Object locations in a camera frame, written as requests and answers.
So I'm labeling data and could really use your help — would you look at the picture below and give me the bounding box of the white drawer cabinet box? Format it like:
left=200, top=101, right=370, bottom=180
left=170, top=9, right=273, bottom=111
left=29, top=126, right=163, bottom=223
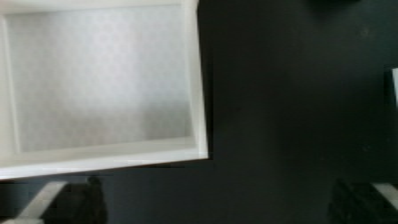
left=392, top=67, right=398, bottom=112

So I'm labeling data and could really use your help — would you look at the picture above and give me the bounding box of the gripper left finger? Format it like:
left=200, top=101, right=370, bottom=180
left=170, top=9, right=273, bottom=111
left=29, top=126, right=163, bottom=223
left=12, top=176, right=107, bottom=224

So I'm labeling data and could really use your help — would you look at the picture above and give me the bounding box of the white upside-down drawer with knob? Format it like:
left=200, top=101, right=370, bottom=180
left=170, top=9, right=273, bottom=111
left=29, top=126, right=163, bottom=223
left=0, top=0, right=211, bottom=180

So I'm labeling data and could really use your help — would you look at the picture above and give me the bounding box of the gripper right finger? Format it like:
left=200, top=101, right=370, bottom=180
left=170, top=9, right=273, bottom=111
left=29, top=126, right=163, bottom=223
left=328, top=180, right=398, bottom=224

